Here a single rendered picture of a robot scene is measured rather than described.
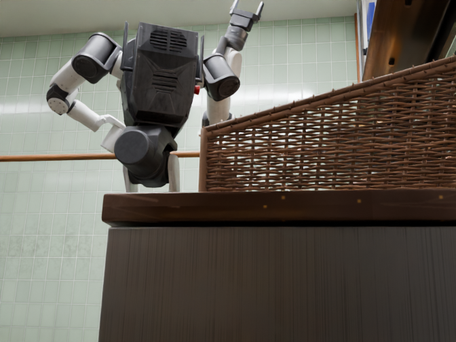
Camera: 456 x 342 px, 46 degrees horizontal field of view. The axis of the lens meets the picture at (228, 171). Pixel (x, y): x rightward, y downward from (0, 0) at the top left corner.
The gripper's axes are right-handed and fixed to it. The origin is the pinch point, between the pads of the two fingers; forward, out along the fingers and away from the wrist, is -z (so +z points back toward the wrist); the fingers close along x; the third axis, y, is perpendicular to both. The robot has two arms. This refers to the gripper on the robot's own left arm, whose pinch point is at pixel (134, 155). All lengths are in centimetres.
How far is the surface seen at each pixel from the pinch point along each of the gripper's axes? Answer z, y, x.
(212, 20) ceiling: -116, 8, -142
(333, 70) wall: -122, 92, -100
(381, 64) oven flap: 36, 104, -19
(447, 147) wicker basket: 146, 98, 52
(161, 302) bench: 166, 66, 73
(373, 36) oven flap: 54, 99, -19
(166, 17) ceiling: -108, -25, -142
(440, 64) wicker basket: 146, 98, 40
